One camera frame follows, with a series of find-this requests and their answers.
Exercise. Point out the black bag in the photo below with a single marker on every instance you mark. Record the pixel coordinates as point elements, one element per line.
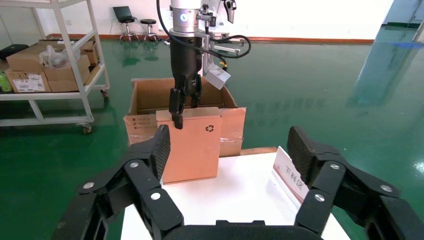
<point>13,50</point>

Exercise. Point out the black round stool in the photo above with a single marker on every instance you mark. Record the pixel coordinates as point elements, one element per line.
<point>127,21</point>
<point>148,21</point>

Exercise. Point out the silver camera bracket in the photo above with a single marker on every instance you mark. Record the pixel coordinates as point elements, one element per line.
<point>207,49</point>

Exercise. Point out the white red sign card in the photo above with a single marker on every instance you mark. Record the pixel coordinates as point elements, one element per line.
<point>288,175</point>

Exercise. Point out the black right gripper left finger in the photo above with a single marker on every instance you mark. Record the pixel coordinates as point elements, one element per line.
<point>132,188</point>

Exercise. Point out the cardboard box with white label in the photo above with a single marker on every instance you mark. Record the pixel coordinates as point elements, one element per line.
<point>28,82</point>

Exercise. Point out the green bottle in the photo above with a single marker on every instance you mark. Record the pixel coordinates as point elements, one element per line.
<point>5,82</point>

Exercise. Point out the large cardboard box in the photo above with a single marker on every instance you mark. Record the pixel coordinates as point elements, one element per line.
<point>232,129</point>

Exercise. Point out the black laptop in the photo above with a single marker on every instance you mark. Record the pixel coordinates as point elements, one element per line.
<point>123,13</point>

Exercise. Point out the clear plastic bag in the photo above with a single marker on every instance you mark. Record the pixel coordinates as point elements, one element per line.
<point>54,58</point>

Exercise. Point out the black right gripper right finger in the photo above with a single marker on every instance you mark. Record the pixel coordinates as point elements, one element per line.
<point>341,185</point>

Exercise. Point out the white wheeled shelf cart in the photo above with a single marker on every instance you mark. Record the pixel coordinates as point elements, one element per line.
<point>49,96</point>

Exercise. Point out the plain cardboard box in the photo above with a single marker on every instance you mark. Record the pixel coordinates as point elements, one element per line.
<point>66,86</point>
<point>23,59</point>
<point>66,73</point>
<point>91,53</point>

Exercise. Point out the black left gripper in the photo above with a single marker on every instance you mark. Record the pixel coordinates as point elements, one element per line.
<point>185,63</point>

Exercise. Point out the small cardboard box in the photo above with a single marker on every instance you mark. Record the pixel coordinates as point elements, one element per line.
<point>195,152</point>

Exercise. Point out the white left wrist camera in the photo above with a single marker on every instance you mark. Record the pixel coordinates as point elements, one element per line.
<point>217,76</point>

